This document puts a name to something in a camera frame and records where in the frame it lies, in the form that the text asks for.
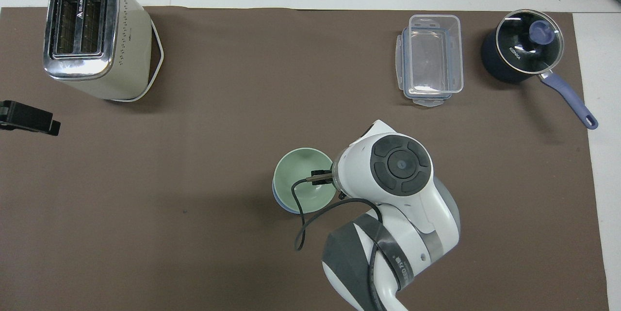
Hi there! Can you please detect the green bowl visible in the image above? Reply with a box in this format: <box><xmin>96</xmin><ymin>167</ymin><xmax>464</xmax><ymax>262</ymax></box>
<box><xmin>273</xmin><ymin>148</ymin><xmax>336</xmax><ymax>213</ymax></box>

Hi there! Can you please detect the blue bowl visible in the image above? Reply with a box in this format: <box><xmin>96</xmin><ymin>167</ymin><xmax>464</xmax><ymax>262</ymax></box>
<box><xmin>272</xmin><ymin>181</ymin><xmax>311</xmax><ymax>215</ymax></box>

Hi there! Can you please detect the clear container lid with clips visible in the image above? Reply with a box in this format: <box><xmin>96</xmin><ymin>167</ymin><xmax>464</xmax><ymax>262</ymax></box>
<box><xmin>395</xmin><ymin>28</ymin><xmax>455</xmax><ymax>108</ymax></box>

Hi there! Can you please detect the clear plastic food container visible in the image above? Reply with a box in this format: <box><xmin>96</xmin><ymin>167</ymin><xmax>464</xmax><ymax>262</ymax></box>
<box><xmin>401</xmin><ymin>14</ymin><xmax>465</xmax><ymax>97</ymax></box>

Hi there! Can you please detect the dark blue saucepan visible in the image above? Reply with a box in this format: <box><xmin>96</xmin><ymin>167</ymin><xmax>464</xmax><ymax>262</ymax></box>
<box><xmin>481</xmin><ymin>9</ymin><xmax>599</xmax><ymax>131</ymax></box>

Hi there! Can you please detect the cream and silver toaster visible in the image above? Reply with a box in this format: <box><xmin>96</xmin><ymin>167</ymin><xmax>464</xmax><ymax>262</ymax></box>
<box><xmin>43</xmin><ymin>0</ymin><xmax>165</xmax><ymax>103</ymax></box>

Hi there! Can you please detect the glass pot lid purple knob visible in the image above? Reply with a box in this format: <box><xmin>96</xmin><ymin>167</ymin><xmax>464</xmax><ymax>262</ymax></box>
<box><xmin>496</xmin><ymin>9</ymin><xmax>565</xmax><ymax>76</ymax></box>

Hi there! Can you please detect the black cable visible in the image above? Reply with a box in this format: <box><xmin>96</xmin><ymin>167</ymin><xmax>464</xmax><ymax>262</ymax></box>
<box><xmin>291</xmin><ymin>169</ymin><xmax>387</xmax><ymax>311</ymax></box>

